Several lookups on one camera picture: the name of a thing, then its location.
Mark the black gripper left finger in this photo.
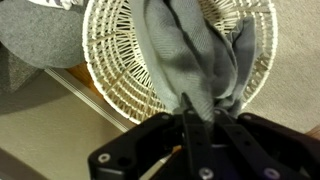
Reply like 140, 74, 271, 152
87, 92, 219, 180

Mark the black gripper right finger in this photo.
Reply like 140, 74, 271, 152
214, 108, 320, 180

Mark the grey blanket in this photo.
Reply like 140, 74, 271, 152
128, 0, 265, 125

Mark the white woven laundry hamper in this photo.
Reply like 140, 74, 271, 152
81, 0, 279, 126

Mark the grey fabric couch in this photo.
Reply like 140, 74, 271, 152
0, 0, 90, 95

